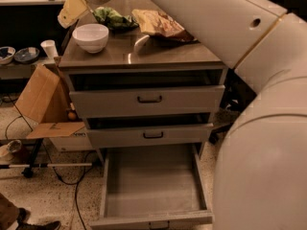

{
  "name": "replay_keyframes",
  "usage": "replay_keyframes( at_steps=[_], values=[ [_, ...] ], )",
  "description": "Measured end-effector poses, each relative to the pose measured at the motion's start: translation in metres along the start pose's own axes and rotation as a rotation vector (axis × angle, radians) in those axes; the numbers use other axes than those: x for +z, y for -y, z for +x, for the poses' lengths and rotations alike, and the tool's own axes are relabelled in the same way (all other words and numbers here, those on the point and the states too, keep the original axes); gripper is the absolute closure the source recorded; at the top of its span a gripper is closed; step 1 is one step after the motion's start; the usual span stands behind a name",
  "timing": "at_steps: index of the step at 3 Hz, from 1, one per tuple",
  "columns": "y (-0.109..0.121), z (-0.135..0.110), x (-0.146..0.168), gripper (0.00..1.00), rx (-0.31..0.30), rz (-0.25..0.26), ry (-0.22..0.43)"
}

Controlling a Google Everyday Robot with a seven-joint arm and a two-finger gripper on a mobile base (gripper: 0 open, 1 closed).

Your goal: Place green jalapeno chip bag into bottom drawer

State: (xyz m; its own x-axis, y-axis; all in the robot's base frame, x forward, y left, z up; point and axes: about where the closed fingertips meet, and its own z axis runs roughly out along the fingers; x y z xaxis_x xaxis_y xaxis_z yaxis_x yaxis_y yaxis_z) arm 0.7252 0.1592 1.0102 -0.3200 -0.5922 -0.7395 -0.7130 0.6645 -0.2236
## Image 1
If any black shoe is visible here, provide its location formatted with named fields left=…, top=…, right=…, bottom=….
left=16, top=208, right=61, bottom=230

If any open cardboard box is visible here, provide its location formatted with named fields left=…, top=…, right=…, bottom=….
left=15, top=64, right=84, bottom=139

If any white paper cup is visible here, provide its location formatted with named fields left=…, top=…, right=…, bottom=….
left=40, top=39, right=59, bottom=59

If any white blue bowl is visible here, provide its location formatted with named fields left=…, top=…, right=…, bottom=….
left=0, top=46, right=15, bottom=65

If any orange ball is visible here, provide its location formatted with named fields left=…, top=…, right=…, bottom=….
left=67, top=111, right=77, bottom=122

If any black office chair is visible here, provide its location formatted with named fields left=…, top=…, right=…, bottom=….
left=220, top=0, right=307, bottom=114

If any black floor cable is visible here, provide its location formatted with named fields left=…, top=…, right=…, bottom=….
left=4, top=94, right=99, bottom=230

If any white ceramic bowl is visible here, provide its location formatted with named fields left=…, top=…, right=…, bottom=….
left=72, top=24, right=109, bottom=54

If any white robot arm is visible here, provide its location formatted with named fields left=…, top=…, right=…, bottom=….
left=151, top=0, right=307, bottom=230

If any bottom grey drawer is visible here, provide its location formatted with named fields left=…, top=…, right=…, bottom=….
left=90, top=144, right=213, bottom=230

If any brown yellow chip bag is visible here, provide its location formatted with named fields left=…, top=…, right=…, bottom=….
left=132, top=10, right=195, bottom=42

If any top grey drawer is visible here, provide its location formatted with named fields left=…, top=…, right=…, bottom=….
left=70, top=85, right=224, bottom=118

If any small tape roll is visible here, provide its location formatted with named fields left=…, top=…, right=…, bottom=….
left=7, top=140, right=22, bottom=153

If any grey drawer cabinet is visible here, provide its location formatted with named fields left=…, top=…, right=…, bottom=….
left=58, top=0, right=228, bottom=165

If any white metal rod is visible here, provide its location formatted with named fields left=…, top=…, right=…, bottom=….
left=0, top=163, right=93, bottom=170

